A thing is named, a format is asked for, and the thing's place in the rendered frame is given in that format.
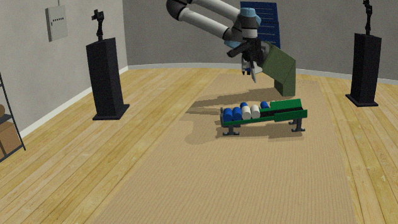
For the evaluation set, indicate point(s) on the white cylinder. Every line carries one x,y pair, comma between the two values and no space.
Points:
254,111
246,113

